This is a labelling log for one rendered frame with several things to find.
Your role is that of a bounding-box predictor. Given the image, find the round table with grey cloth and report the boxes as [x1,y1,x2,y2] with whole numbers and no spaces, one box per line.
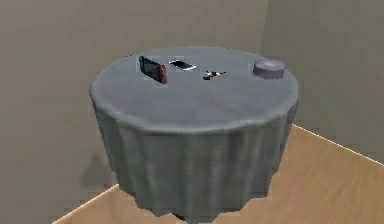
[88,45,300,224]

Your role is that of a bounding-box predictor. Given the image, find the small black and yellow keys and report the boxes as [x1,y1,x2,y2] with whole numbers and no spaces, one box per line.
[202,69,227,81]

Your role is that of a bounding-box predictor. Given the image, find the white-edged black smartphone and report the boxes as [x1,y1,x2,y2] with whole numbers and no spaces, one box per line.
[168,59,197,72]

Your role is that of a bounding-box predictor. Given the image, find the black handheld game console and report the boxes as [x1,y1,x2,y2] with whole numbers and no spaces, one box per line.
[138,55,168,86]

